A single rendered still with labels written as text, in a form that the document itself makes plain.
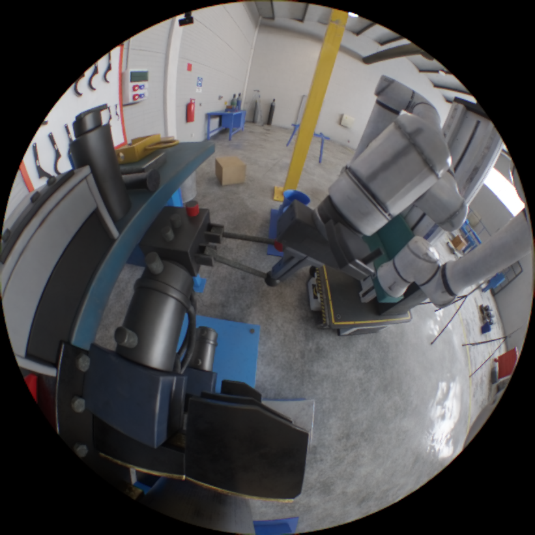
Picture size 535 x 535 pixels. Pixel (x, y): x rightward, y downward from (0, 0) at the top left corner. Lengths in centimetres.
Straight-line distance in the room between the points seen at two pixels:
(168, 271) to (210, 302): 107
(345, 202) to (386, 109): 68
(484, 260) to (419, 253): 28
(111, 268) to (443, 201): 55
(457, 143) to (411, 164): 94
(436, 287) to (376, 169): 68
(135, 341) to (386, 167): 36
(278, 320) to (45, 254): 130
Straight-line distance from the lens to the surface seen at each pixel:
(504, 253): 69
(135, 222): 34
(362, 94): 1129
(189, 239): 31
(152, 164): 49
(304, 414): 120
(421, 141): 21
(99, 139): 31
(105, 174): 32
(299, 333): 134
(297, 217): 21
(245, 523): 41
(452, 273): 79
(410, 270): 80
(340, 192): 21
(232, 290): 137
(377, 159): 21
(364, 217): 21
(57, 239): 24
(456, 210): 38
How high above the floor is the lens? 123
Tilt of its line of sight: 54 degrees down
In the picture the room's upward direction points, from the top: 16 degrees clockwise
